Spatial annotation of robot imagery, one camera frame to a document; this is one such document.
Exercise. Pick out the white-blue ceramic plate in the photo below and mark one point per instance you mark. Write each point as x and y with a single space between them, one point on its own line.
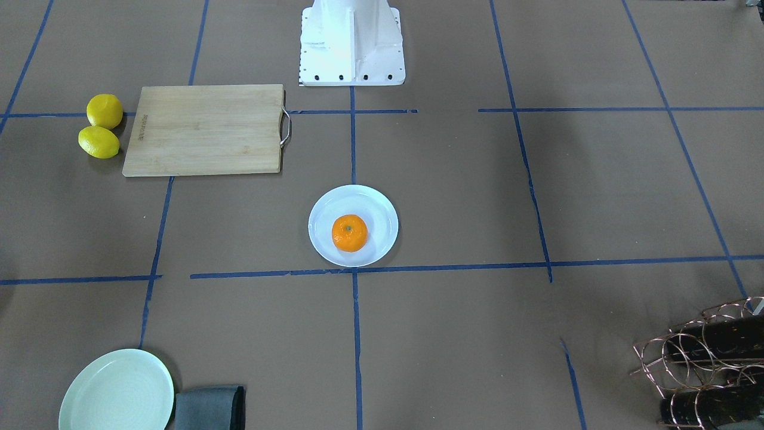
371 206

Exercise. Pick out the orange mandarin fruit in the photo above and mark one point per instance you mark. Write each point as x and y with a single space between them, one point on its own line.
349 233

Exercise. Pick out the pale green plate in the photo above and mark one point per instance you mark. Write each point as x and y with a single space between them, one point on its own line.
123 389

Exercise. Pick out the bamboo cutting board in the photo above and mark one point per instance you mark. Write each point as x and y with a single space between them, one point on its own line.
189 130

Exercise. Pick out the folded grey cloth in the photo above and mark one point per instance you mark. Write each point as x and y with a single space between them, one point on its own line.
211 407

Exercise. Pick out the yellow lemon near board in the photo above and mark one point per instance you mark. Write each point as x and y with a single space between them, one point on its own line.
98 142

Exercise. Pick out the yellow lemon at edge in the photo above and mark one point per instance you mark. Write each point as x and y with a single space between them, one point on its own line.
104 110

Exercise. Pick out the dark wine bottle lower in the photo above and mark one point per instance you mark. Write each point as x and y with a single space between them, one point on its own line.
734 407

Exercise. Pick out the dark wine bottle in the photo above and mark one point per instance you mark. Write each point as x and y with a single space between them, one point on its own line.
734 407
729 340

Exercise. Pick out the dark wine bottle upper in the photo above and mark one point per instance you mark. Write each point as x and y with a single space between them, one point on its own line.
729 340

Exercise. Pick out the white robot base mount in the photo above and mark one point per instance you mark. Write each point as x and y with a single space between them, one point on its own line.
351 43

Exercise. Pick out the copper wire wine rack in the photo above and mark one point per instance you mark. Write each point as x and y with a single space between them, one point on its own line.
708 371

